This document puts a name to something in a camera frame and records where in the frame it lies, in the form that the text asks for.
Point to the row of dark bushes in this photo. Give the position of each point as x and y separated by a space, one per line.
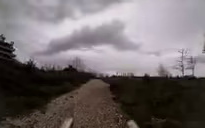
40 71

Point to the bare tree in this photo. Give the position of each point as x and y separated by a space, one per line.
182 61
192 65

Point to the dark grass field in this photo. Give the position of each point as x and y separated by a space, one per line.
163 100

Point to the pale gravel path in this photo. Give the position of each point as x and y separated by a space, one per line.
91 100

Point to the robot's own part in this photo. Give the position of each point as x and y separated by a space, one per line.
132 124
67 123

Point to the dark grass verge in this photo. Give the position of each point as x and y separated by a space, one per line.
20 96

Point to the multi-storey building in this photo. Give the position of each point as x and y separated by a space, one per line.
0 46

